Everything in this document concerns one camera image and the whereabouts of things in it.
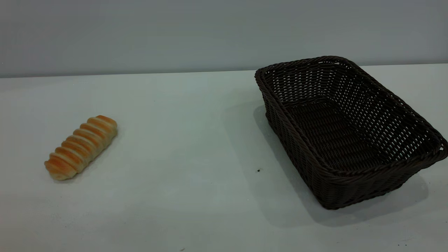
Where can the ridged golden bread roll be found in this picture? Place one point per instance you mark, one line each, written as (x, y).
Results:
(82, 147)

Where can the dark brown woven basket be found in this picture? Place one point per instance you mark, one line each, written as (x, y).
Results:
(336, 136)

